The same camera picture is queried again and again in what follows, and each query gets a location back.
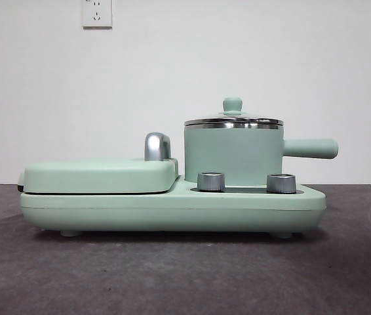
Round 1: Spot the white wall socket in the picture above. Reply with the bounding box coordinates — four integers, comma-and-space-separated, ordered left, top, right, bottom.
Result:
81, 0, 113, 29

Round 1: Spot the silver griddle cover handle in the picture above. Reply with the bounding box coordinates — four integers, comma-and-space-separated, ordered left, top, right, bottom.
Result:
144, 131, 173, 162

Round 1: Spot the silver control knob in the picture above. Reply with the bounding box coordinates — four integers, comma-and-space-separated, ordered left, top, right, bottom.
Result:
266, 173, 297, 194
197, 171, 226, 192

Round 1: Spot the glass lid with green knob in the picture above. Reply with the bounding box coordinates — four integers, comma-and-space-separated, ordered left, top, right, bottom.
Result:
184, 96, 284, 129

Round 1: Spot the mint green griddle cover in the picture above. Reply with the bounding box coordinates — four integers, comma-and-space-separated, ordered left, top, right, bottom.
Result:
17, 157, 180, 195

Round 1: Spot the mint green breakfast machine base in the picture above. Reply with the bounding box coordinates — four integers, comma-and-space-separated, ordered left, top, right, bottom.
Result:
19, 175, 326, 238

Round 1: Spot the mint green handled pot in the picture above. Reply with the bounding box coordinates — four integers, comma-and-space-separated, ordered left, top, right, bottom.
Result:
183, 121, 339, 186

